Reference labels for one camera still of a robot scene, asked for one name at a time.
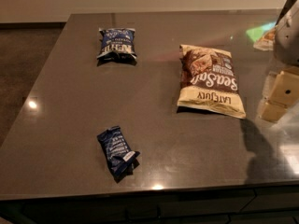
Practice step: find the blue rxbar blueberry wrapper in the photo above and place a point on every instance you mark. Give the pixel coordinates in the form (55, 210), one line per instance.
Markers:
(118, 154)

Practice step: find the snack package at table edge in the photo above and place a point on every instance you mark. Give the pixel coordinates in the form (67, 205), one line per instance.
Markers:
(266, 42)

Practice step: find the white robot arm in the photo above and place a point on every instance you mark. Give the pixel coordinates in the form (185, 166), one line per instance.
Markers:
(286, 43)

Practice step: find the blue kettle chip bag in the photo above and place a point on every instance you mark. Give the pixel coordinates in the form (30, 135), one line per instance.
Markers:
(117, 44)

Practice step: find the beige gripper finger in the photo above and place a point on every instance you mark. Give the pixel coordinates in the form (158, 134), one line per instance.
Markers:
(271, 111)
(285, 90)

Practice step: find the brown sea salt chip bag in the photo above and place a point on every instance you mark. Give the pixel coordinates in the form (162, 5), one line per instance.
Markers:
(208, 81)

